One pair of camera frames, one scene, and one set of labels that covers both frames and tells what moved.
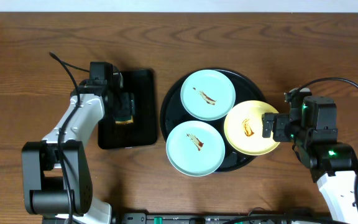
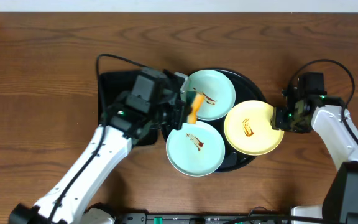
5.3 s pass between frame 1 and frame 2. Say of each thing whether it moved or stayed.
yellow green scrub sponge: moved
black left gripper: moved
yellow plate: stayed
